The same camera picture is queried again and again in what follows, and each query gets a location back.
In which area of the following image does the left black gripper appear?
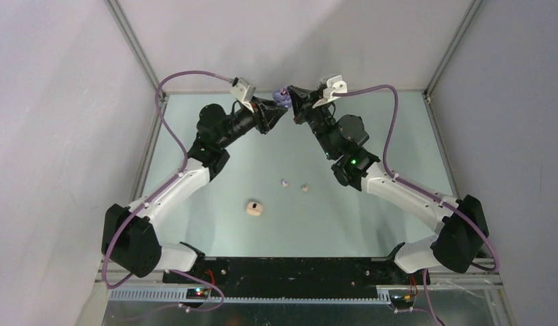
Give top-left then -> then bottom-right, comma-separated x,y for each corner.
217,96 -> 287,149

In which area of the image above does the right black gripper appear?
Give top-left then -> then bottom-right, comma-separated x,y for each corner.
288,86 -> 337,160

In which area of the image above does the purple earbud charging case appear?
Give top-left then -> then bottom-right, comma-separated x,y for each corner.
272,87 -> 293,109

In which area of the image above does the beige earbud charging case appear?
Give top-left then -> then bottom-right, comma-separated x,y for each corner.
246,201 -> 263,217

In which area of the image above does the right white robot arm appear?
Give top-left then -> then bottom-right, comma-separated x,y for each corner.
285,86 -> 489,284

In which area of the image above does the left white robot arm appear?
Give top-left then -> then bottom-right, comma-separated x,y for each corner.
101,96 -> 292,283

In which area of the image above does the left controller board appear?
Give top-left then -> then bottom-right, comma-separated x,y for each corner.
186,288 -> 210,300

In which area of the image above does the controller board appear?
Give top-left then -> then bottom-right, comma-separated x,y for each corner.
391,295 -> 417,304
186,288 -> 210,300

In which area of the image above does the right controller board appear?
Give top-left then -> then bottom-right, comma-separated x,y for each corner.
391,295 -> 417,304

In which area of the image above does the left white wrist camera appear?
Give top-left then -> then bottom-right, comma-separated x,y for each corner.
229,77 -> 256,113

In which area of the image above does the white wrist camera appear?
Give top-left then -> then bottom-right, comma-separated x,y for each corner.
229,77 -> 256,113
312,75 -> 348,108

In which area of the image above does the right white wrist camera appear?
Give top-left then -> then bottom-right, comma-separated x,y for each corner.
312,75 -> 348,108

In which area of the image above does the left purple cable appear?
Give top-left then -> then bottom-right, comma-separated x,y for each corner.
101,70 -> 237,313

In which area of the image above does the aluminium frame rail front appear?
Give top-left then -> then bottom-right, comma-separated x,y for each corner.
95,257 -> 505,307

